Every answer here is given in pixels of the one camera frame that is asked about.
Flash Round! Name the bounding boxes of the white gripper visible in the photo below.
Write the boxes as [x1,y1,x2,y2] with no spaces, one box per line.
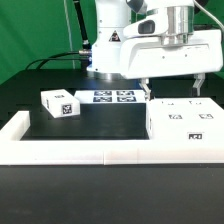
[120,30,223,100]

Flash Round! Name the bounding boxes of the white cabinet door panel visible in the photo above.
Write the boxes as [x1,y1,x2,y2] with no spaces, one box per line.
[146,99,186,123]
[187,98,224,122]

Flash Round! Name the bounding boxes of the white cabinet body box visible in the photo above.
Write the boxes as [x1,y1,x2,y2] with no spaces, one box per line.
[145,98,224,148]

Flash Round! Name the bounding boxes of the small white cabinet top block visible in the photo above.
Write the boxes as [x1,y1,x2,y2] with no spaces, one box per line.
[41,89,80,118]

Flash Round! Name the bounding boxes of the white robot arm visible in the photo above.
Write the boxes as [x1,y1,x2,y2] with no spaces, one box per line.
[87,0,224,98]

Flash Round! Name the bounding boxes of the white base marker sheet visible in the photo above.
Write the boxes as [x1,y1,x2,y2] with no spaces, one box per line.
[74,90,145,104]

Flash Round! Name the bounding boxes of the black corrugated cable hose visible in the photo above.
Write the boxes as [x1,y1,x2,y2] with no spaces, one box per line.
[72,0,92,52]

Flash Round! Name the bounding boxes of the black table cables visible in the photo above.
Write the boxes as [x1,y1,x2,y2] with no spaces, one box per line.
[25,49,93,71]

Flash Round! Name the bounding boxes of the white U-shaped obstacle frame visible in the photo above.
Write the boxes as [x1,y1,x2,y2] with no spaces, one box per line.
[0,111,224,165]

